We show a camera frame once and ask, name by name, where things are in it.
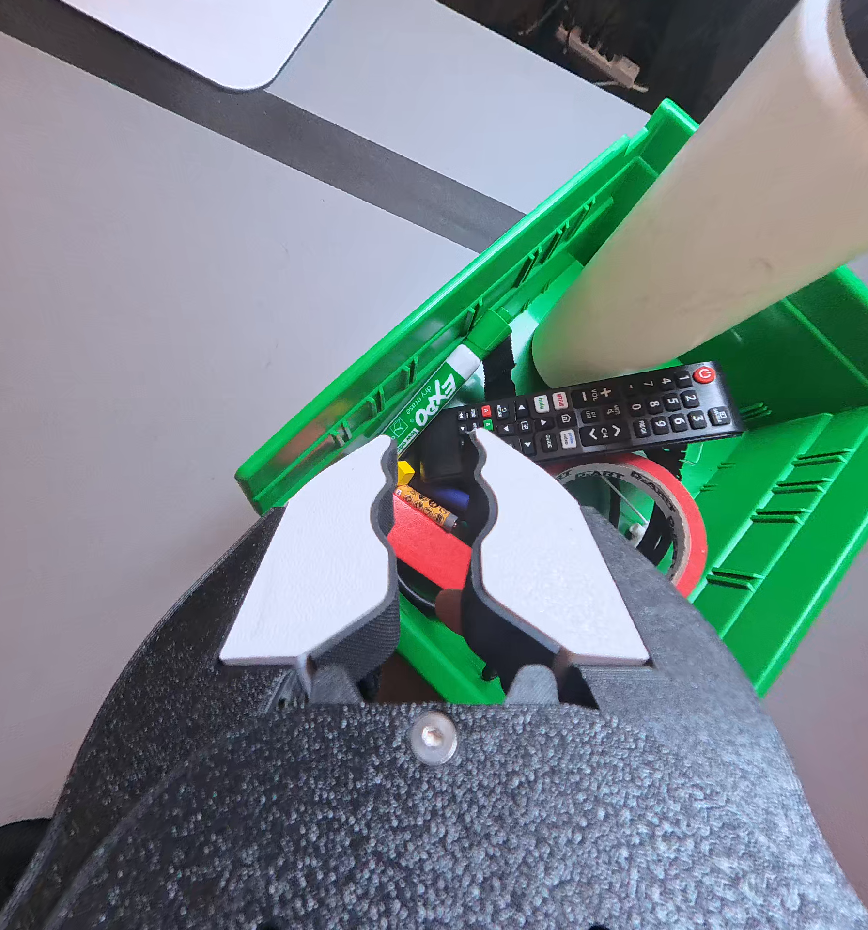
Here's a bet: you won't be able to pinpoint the red tape roll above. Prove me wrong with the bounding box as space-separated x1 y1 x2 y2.
543 452 710 599

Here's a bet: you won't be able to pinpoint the white bottle black cap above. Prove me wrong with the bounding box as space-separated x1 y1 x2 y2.
530 0 868 388

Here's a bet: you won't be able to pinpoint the black velcro strap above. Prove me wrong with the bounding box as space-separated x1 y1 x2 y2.
480 330 516 399

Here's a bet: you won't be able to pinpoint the small black box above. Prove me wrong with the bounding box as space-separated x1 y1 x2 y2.
419 425 473 482

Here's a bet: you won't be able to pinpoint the green plastic bin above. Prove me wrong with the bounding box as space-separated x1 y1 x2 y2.
234 98 868 706

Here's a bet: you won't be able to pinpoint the black remote control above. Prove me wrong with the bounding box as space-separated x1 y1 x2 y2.
440 361 745 467

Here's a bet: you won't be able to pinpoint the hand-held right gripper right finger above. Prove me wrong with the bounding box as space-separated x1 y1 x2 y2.
463 429 652 666

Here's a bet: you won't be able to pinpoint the orange black battery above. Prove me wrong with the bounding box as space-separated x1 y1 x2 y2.
401 490 465 531

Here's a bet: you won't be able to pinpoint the green dry erase marker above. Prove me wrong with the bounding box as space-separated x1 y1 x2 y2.
389 309 513 453

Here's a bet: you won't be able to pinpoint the grey power strip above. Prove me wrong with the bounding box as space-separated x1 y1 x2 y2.
556 20 651 93

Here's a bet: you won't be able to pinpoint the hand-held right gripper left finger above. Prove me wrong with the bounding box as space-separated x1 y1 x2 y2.
218 434 402 668

